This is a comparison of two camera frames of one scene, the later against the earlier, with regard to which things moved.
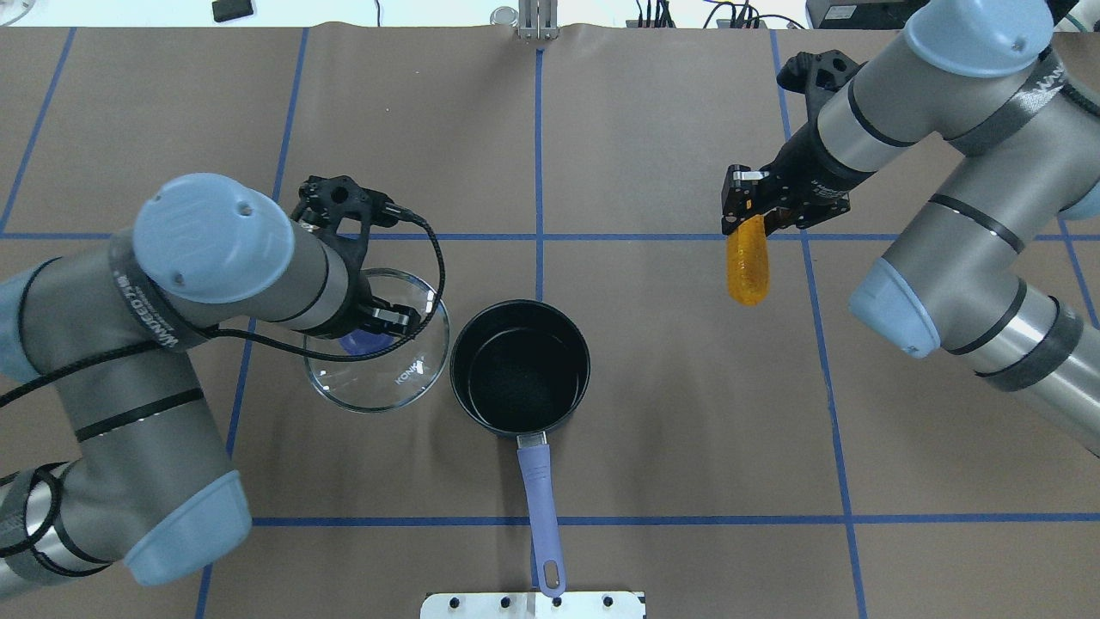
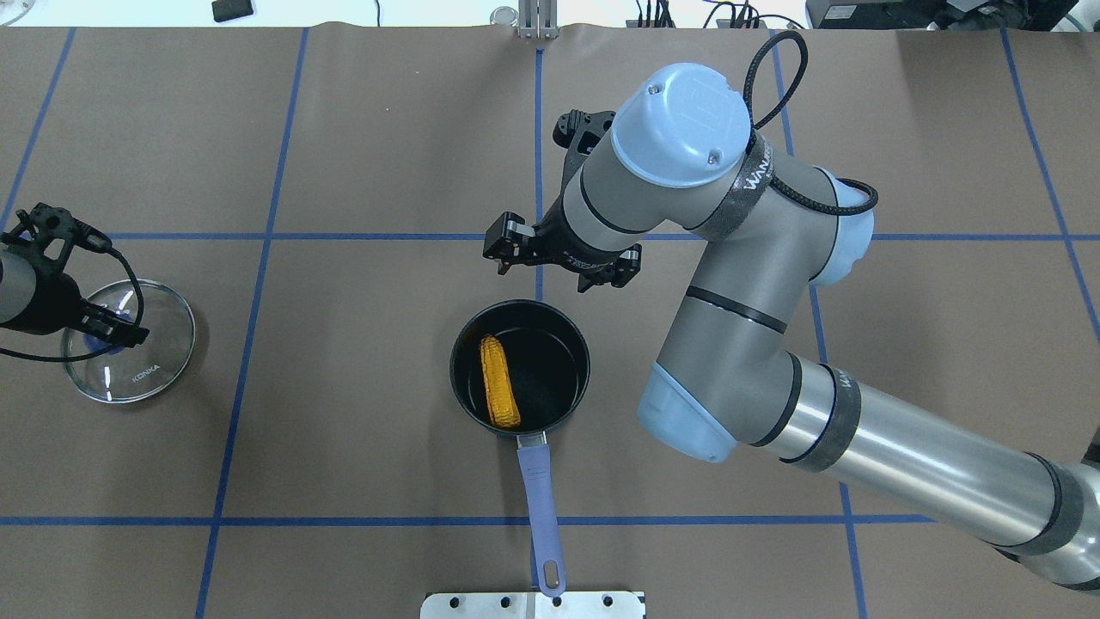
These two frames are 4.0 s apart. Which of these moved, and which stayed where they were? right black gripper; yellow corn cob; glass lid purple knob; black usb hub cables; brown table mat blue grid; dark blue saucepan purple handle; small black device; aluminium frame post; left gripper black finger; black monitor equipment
Moved: glass lid purple knob; left gripper black finger; yellow corn cob; right black gripper
Stayed: brown table mat blue grid; small black device; black usb hub cables; dark blue saucepan purple handle; aluminium frame post; black monitor equipment
